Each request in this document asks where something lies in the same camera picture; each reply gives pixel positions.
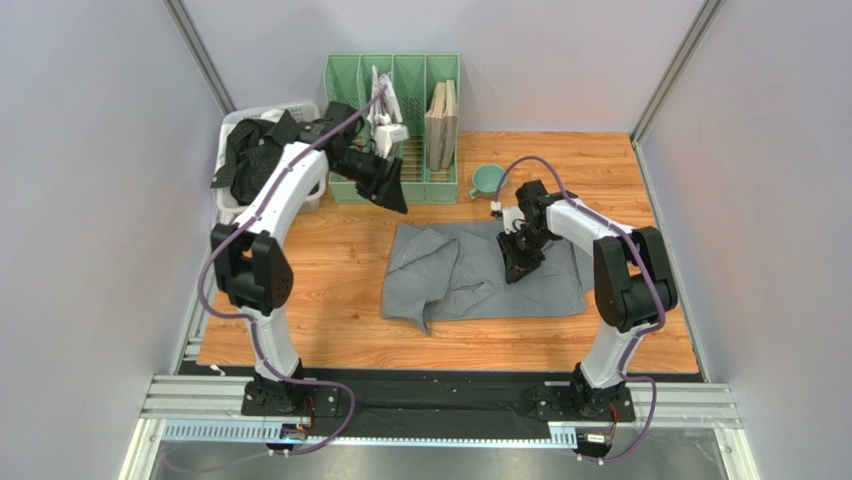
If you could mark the aluminium frame rail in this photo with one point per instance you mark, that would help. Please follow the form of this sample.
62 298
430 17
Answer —
210 408

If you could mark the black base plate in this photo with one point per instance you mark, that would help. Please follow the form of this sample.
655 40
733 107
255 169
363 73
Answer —
462 405

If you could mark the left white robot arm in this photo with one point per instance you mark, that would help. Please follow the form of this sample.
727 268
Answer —
251 267

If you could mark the grey long sleeve shirt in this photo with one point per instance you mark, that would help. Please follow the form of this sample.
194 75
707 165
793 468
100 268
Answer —
455 271

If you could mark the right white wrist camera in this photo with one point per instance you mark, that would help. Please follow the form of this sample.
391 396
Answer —
512 217

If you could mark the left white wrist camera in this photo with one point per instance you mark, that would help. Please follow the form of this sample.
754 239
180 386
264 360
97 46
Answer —
385 137

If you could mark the teal cup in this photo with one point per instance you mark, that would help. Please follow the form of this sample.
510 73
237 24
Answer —
486 180

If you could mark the grey magazines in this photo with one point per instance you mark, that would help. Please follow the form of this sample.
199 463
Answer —
384 106

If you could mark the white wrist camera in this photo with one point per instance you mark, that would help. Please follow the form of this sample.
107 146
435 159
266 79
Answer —
512 217
385 137

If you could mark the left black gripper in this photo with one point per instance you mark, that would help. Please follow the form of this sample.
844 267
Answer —
387 193

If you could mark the brown books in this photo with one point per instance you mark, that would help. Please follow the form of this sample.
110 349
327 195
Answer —
441 121

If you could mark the black striped shirt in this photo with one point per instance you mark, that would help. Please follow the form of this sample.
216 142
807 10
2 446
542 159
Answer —
248 169

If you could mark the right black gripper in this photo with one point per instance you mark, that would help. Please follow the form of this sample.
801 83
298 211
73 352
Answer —
517 249

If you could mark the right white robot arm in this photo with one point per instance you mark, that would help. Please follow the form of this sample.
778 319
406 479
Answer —
632 281

